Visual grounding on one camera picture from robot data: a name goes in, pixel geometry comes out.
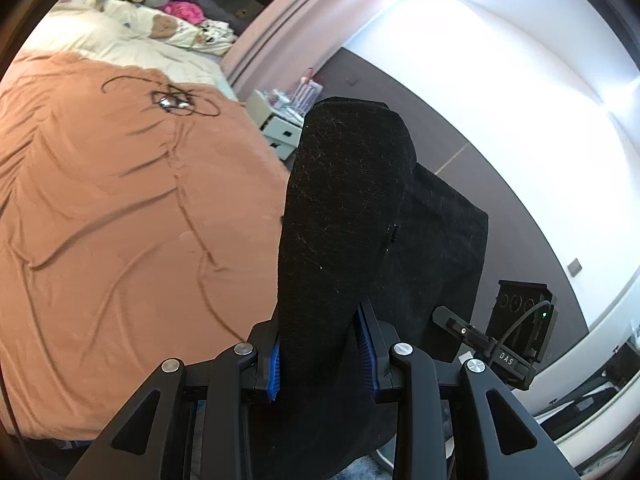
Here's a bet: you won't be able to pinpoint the cream bear print duvet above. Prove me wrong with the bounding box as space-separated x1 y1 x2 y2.
20 0 236 100

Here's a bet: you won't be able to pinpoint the pink garment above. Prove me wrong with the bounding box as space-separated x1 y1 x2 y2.
160 1 206 25

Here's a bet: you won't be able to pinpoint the white patterned garment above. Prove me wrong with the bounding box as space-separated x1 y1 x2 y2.
198 18 238 56

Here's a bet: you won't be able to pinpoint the brown fleece blanket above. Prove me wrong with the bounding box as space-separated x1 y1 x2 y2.
1 52 288 440

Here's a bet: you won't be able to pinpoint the black pants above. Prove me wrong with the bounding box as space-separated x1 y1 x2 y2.
248 98 489 479

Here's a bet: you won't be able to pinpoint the black cable with connectors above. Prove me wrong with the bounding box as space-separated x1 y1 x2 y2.
98 74 222 118

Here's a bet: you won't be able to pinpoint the white bedside drawer cabinet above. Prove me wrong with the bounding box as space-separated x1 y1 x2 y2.
245 90 304 162

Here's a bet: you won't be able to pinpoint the pink curtain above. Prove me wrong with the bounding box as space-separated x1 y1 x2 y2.
221 0 399 100

